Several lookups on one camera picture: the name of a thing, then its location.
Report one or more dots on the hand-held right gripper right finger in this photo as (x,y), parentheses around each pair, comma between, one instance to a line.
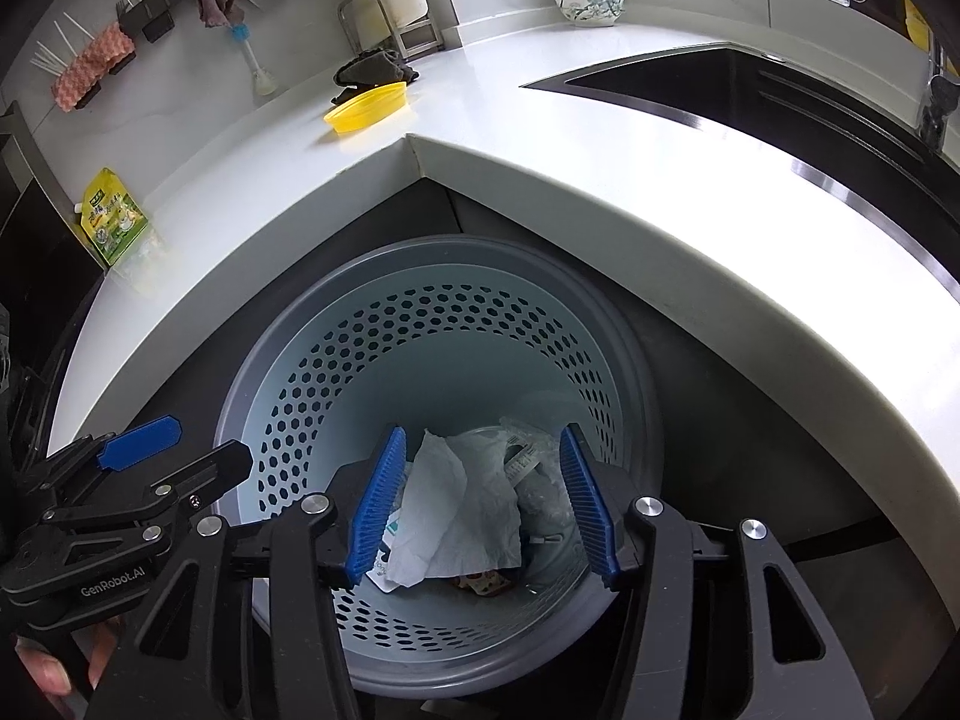
(589,510)

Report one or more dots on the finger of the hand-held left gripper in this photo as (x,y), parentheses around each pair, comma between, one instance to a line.
(202,476)
(142,441)

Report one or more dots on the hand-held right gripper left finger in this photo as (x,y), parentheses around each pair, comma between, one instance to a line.
(375,510)

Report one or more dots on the white package with teal print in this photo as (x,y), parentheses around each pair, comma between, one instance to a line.
(390,540)

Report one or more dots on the clear plastic bag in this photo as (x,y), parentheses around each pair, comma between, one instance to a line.
(544,502)

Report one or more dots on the white paper tissue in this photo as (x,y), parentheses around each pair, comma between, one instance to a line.
(457,517)

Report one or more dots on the red and white snack wrapper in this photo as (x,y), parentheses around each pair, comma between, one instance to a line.
(484,582)

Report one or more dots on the grey perforated wastebasket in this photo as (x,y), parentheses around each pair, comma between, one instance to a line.
(450,315)

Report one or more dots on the person's left hand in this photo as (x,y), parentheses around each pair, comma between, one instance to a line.
(45,667)

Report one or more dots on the yellow seasoning pouch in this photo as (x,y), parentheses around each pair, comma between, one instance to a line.
(112,217)

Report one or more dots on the black kitchen appliance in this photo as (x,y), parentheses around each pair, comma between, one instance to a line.
(37,240)

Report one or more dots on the pink checkered cloth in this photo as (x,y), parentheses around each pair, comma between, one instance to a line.
(90,67)

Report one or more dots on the blue and white bottle brush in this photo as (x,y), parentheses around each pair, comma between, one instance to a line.
(251,60)

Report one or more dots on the yellow plastic lid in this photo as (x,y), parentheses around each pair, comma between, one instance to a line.
(367,109)

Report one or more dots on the black cloth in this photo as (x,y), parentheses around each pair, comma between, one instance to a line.
(375,67)

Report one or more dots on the brown hanging cloth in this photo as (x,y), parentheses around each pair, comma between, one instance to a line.
(217,4)

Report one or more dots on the black kitchen sink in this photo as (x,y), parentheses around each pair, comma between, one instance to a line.
(787,97)

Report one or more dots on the steel cutting board rack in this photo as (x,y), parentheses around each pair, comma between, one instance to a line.
(424,37)

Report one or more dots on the white patterned bowl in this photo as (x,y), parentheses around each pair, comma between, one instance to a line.
(589,13)

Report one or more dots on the metal faucet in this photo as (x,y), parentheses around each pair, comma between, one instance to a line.
(934,112)

